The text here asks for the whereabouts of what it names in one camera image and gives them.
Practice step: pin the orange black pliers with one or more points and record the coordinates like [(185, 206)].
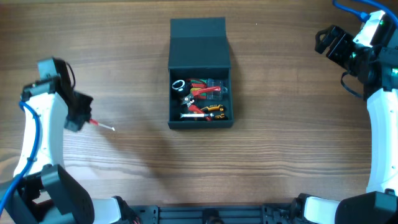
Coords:
[(215, 112)]

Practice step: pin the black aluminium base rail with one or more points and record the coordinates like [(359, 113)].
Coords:
[(247, 214)]

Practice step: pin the black round tape measure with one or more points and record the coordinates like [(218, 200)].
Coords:
[(181, 87)]

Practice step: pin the dark green box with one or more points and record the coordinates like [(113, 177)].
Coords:
[(199, 49)]

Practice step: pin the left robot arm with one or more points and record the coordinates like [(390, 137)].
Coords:
[(42, 191)]

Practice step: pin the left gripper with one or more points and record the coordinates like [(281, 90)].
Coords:
[(78, 113)]

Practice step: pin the clear case coloured screwdrivers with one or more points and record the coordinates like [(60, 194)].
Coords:
[(198, 84)]

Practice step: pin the silver socket wrench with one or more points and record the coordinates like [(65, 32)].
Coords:
[(196, 115)]

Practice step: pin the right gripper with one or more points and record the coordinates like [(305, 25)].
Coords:
[(337, 45)]

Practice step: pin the red handled cutters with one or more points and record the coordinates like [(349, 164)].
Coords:
[(189, 100)]

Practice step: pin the black red screwdriver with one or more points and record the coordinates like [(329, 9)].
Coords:
[(96, 123)]

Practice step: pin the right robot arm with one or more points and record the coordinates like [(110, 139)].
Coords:
[(371, 57)]

